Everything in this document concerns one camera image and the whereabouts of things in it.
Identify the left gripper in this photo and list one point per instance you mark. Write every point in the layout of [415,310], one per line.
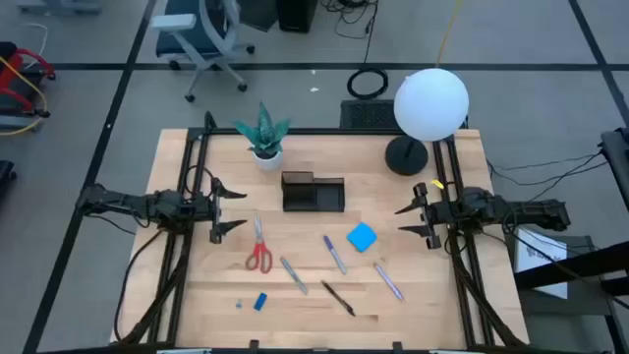
[201,209]

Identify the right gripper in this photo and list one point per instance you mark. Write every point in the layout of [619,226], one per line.
[444,214]

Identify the blue sticky note pad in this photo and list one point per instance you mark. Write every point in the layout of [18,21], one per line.
[362,237]

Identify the lilac pen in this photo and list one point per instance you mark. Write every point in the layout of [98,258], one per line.
[388,281]

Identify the blue pen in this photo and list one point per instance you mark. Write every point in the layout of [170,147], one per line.
[335,255]

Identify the black mesh desk organizer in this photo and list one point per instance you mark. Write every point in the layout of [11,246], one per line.
[329,196]

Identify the silver grey pen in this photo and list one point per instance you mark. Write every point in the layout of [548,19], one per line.
[294,275]

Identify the blue eraser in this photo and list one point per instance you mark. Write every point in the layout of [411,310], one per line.
[260,301]

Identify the black pen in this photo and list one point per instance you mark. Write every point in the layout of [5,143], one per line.
[338,298]

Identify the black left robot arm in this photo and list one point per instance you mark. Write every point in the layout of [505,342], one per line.
[128,204]

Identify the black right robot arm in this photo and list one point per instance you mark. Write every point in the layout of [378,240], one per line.
[531,214]

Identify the blue and grey office chair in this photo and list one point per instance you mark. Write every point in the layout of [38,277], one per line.
[182,34]

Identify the yellow tag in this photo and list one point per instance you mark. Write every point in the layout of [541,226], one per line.
[437,184]

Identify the green plant in white pot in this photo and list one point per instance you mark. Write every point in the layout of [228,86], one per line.
[268,159]

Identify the black floor vent grille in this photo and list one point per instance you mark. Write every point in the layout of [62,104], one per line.
[366,115]

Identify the white globe lamp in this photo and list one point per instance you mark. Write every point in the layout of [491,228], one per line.
[431,103]

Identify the black table clamp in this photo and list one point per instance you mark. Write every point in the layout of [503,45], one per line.
[397,346]
[254,345]

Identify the white paper sign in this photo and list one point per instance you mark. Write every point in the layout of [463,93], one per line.
[550,280]

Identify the black metal beam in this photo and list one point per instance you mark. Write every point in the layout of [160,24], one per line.
[580,265]

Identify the black computer tower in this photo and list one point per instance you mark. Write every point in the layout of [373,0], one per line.
[297,15]

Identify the black equipment stand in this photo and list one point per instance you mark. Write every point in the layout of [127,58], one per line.
[619,157]

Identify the black caster base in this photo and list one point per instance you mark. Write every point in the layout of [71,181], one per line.
[5,172]

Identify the red and black cart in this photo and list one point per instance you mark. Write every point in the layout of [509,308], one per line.
[15,59]

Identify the grey desk base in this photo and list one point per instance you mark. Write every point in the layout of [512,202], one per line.
[59,6]

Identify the black aluminium table frame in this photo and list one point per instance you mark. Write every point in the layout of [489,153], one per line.
[319,132]

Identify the silver aluminium bracket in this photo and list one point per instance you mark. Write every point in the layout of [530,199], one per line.
[184,351]

